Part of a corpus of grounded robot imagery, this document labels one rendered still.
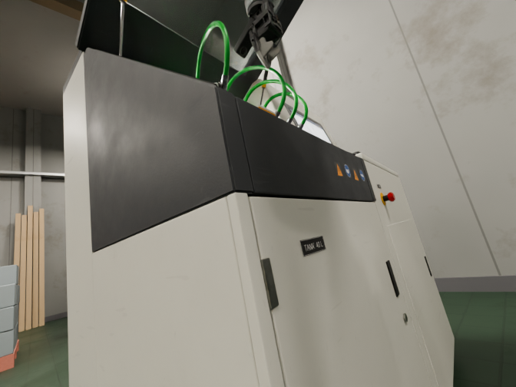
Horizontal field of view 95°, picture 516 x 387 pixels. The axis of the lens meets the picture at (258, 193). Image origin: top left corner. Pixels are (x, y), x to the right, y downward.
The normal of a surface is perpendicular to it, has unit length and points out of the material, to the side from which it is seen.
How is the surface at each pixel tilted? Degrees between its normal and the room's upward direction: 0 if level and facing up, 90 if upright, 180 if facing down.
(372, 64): 90
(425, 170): 90
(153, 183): 90
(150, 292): 90
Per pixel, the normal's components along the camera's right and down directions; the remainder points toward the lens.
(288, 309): 0.74, -0.29
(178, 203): -0.64, -0.04
